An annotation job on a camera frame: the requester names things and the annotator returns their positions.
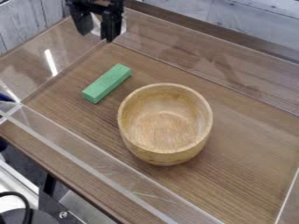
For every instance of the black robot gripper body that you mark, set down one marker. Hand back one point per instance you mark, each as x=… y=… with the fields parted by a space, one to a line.
x=95 y=6

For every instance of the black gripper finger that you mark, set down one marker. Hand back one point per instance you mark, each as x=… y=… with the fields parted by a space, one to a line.
x=81 y=18
x=111 y=25

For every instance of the green rectangular block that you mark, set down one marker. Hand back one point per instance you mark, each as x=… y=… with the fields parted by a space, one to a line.
x=105 y=83

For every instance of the brown wooden bowl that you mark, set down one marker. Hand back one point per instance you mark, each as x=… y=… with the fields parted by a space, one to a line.
x=164 y=121

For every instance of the black table leg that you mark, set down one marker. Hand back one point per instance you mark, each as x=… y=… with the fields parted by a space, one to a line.
x=49 y=184

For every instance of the metal plate with screw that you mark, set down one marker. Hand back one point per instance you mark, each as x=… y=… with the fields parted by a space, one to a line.
x=52 y=207

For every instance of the clear acrylic front wall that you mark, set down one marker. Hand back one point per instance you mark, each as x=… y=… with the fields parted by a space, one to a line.
x=115 y=187

